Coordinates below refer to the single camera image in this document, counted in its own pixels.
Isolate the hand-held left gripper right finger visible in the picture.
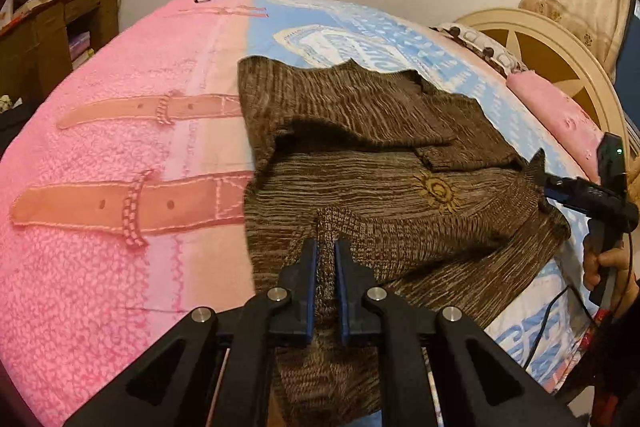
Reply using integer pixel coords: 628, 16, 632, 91
334, 239, 588, 427

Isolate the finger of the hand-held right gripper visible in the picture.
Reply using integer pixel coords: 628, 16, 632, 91
539, 186, 568, 210
525, 149, 563, 188

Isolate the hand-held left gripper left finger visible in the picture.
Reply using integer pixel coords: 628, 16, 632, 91
62, 239, 318, 427

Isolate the brown knitted sweater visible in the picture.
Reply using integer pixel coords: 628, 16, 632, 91
236, 56, 572, 427

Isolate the person's right forearm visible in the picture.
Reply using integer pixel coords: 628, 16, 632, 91
612, 277, 640, 323

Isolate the person's right hand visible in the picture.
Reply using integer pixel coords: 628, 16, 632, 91
582, 244, 633, 308

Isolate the pink floral pillow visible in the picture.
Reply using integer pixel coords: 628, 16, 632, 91
506, 71, 608, 188

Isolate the grey white patterned pillow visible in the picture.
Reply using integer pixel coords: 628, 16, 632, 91
431, 23, 528, 75

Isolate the cream wooden headboard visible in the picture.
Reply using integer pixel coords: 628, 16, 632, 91
452, 8, 631, 168

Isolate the pink and blue printed blanket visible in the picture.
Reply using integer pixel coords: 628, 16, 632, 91
0, 0, 601, 427

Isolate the purple storage box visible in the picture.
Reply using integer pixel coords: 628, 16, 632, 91
67, 32, 93, 62

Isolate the brown wooden desk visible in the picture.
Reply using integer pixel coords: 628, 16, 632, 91
0, 0, 123, 100

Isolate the black cable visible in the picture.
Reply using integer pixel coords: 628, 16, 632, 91
522, 227, 640, 370

